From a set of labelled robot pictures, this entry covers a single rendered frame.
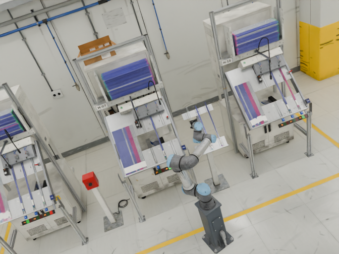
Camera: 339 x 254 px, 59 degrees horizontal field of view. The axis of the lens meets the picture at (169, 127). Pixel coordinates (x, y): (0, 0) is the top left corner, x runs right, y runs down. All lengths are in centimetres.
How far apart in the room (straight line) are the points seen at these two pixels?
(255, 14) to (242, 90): 84
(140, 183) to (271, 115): 171
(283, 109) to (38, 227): 319
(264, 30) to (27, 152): 280
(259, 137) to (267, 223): 109
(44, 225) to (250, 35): 324
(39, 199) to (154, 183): 131
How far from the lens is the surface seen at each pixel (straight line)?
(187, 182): 268
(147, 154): 322
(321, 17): 516
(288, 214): 345
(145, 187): 377
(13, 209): 358
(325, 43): 534
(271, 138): 401
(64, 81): 477
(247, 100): 343
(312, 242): 328
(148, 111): 326
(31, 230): 415
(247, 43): 344
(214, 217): 294
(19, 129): 344
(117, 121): 336
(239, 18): 354
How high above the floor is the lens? 273
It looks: 33 degrees down
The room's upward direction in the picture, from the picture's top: 18 degrees counter-clockwise
